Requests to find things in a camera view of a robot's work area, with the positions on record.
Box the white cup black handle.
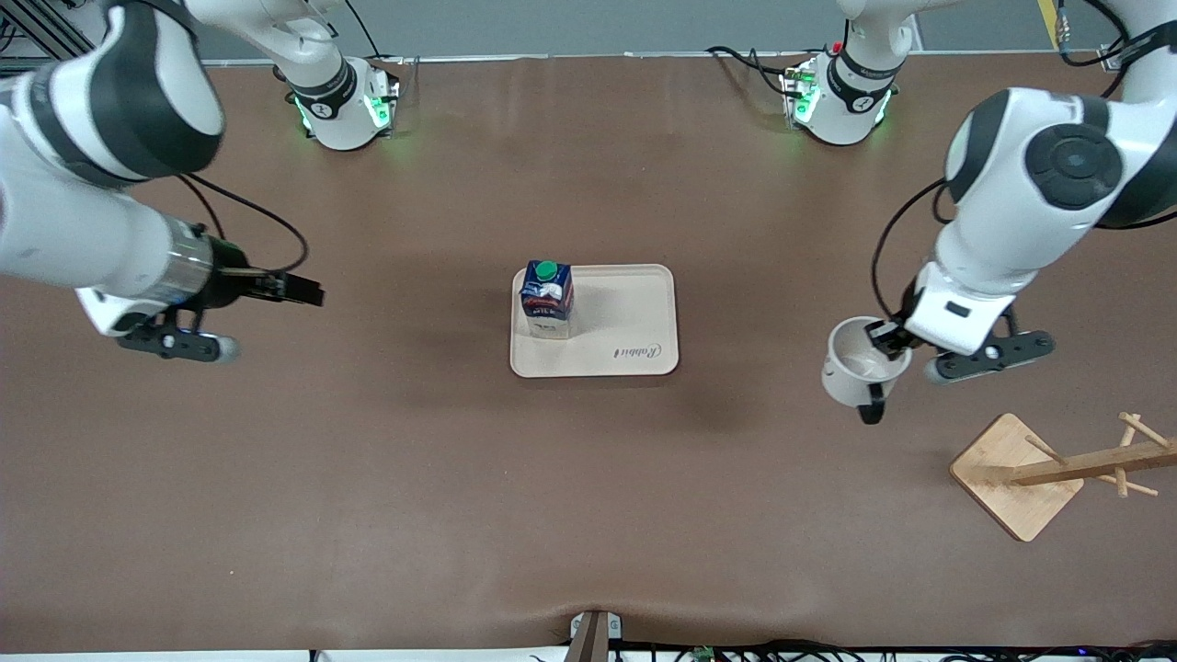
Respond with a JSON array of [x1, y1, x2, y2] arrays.
[[821, 315, 914, 426]]

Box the blue milk carton green cap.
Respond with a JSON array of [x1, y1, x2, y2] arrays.
[[519, 260, 576, 341]]

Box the wooden cup rack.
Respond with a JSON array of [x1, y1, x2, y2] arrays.
[[949, 411, 1177, 543]]

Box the beige plastic tray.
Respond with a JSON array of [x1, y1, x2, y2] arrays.
[[509, 264, 680, 379]]

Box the black right arm base cable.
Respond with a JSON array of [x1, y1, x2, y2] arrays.
[[345, 0, 410, 84]]

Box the black left arm base cables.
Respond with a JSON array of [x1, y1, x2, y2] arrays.
[[705, 44, 810, 102]]

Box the black cable bundle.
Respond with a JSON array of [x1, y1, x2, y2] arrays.
[[529, 639, 1177, 662]]

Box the brown camera mount post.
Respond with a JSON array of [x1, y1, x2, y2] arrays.
[[566, 609, 624, 662]]

